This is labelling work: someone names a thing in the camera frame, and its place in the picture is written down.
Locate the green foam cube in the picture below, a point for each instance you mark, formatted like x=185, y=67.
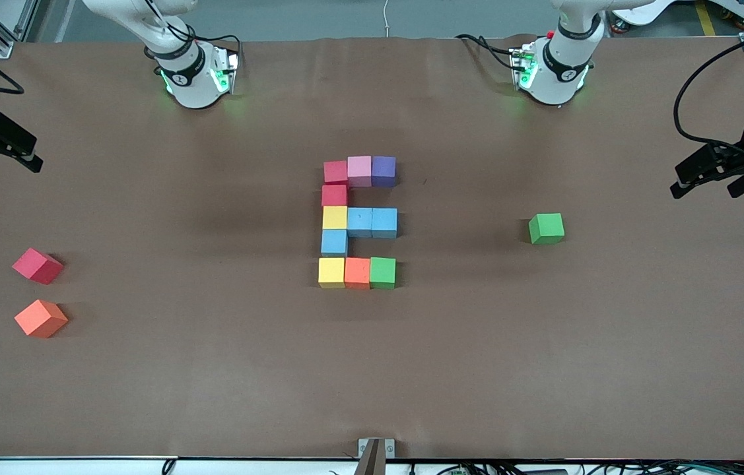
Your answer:
x=383, y=273
x=546, y=228

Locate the orange foam cube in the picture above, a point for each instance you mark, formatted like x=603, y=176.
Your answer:
x=357, y=274
x=40, y=318

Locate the crimson foam cube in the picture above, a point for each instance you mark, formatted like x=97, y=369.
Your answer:
x=336, y=173

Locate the red foam cube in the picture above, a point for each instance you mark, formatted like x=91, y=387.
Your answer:
x=335, y=196
x=37, y=266

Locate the light pink foam cube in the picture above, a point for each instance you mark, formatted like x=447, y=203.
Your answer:
x=360, y=170

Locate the purple foam cube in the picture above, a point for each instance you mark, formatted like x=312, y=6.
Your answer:
x=383, y=171

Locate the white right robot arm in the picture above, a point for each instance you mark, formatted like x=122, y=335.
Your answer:
x=193, y=72

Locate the blue foam cube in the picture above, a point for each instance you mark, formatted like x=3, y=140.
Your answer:
x=360, y=223
x=384, y=223
x=334, y=243

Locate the brown table mat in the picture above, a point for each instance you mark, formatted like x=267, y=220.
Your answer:
x=279, y=363

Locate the yellow foam cube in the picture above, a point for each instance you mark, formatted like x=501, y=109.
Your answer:
x=332, y=272
x=335, y=218

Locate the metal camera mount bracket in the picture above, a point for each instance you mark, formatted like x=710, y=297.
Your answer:
x=375, y=462

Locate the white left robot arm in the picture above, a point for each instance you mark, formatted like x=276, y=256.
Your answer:
x=556, y=66

